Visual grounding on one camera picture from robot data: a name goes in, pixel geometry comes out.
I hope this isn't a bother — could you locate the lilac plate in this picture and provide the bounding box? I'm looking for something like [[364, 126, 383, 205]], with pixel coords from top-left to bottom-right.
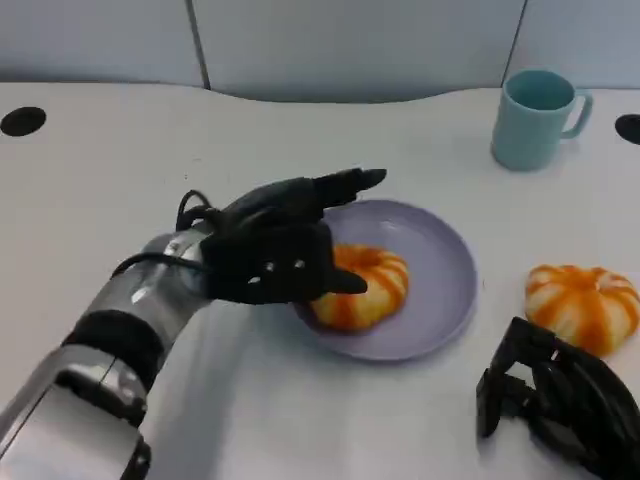
[[292, 198, 479, 364]]

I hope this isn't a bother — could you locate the pale grey partition panel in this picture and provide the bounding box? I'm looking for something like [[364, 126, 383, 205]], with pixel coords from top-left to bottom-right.
[[0, 0, 211, 91], [502, 0, 640, 91], [192, 0, 529, 105]]

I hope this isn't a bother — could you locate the black table grommet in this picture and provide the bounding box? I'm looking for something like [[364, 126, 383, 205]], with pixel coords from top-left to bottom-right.
[[615, 113, 640, 146], [0, 105, 48, 137]]

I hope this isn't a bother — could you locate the orange and white bread roll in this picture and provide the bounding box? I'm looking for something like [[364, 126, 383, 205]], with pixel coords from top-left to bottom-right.
[[524, 263, 640, 359], [309, 243, 410, 331]]

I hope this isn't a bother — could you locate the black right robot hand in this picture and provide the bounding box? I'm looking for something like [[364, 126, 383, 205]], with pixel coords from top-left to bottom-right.
[[474, 315, 640, 480]]

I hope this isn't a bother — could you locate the pale green mug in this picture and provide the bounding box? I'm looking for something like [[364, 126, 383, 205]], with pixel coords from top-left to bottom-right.
[[489, 68, 595, 173]]

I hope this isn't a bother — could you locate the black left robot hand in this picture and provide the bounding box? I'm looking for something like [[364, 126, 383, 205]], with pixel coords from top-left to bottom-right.
[[219, 168, 389, 301]]

